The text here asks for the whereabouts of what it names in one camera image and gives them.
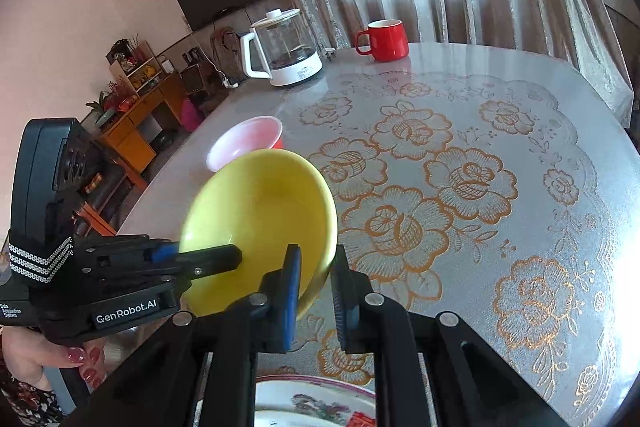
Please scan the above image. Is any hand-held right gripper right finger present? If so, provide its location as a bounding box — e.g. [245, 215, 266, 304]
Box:
[330, 244, 571, 427]

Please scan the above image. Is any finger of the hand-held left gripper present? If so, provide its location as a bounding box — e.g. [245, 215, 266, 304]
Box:
[75, 234, 181, 264]
[82, 244, 243, 290]

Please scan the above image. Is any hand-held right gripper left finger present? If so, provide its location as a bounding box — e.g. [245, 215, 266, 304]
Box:
[65, 244, 303, 427]

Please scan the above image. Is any yellow plastic bowl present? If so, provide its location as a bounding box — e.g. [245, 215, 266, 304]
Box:
[178, 150, 338, 323]

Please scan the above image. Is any white plate with red characters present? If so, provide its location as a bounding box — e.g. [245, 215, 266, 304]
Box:
[255, 382, 377, 427]

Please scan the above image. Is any person's left hand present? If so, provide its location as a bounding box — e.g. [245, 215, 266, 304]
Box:
[2, 332, 106, 392]

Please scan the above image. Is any pink-rimmed plate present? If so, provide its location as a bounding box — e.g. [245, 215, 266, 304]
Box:
[256, 374, 377, 400]

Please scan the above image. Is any orange wooden cabinet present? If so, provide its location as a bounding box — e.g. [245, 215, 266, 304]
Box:
[97, 72, 188, 174]

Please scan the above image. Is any red plastic bowl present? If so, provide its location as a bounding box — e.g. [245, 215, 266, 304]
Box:
[206, 117, 285, 172]

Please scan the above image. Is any pink bag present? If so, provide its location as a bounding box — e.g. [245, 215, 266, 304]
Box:
[181, 99, 204, 130]

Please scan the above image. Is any wooden shelf with ornaments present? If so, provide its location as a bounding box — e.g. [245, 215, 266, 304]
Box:
[106, 38, 162, 98]

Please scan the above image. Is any lace-pattern table cover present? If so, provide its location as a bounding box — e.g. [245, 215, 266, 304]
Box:
[117, 42, 633, 427]

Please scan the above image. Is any floral patterned clothing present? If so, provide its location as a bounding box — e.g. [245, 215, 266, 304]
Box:
[0, 372, 66, 427]

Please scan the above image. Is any white glass electric kettle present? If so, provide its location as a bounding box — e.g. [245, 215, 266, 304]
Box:
[240, 8, 325, 88]

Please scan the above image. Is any brown wooden chair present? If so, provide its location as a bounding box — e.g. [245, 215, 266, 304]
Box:
[210, 27, 240, 75]

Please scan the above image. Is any red mug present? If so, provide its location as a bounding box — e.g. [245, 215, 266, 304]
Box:
[355, 19, 410, 62]

